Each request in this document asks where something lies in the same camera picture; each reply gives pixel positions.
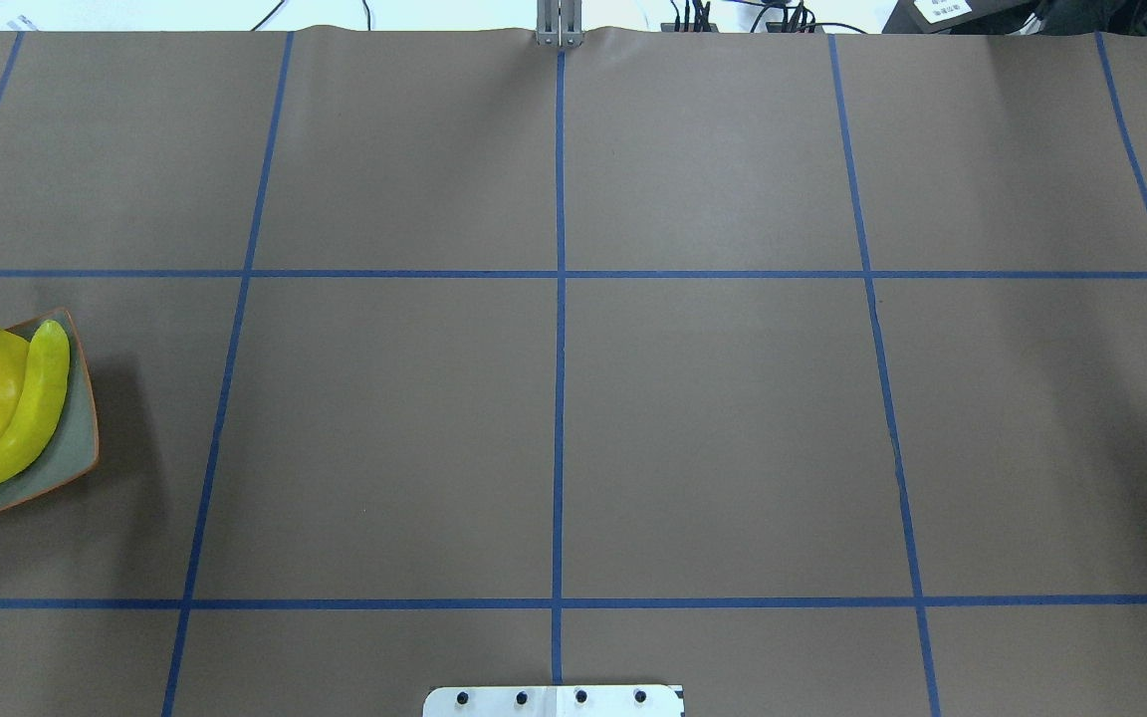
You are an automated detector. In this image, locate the grey square plate orange rim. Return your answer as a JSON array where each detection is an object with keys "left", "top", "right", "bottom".
[{"left": 0, "top": 306, "right": 101, "bottom": 513}]

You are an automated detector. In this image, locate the black usb hub left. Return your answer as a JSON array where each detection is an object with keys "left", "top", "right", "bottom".
[{"left": 660, "top": 1, "right": 718, "bottom": 36}]

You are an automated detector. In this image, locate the brown paper table cover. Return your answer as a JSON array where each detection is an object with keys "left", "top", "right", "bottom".
[{"left": 0, "top": 28, "right": 1147, "bottom": 716}]

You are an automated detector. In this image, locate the aluminium frame post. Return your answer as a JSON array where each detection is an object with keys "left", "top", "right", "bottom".
[{"left": 535, "top": 0, "right": 583, "bottom": 50}]

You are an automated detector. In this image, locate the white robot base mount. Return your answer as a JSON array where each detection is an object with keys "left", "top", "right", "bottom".
[{"left": 422, "top": 681, "right": 686, "bottom": 716}]

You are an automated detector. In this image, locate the black box white label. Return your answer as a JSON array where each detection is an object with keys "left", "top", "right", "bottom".
[{"left": 880, "top": 1, "right": 1041, "bottom": 36}]

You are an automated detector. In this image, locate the black usb hub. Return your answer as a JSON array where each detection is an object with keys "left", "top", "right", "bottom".
[
  {"left": 660, "top": 1, "right": 718, "bottom": 36},
  {"left": 752, "top": 1, "right": 819, "bottom": 36}
]

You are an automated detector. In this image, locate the black usb hub right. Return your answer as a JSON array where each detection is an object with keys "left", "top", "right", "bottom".
[{"left": 752, "top": 1, "right": 819, "bottom": 36}]

